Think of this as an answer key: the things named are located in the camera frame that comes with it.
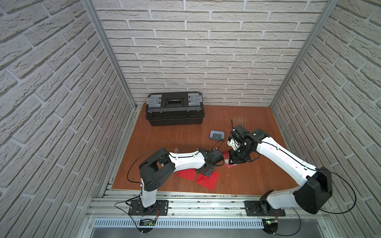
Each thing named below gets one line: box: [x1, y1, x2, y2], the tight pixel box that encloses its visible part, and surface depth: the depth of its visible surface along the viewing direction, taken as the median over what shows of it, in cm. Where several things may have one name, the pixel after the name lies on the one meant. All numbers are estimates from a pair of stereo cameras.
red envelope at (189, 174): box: [176, 168, 196, 181], surface depth 85 cm
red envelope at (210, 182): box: [195, 171, 220, 191], surface depth 85 cm
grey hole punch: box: [209, 129, 225, 141], surface depth 100 cm
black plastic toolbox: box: [145, 91, 205, 127], surface depth 99 cm
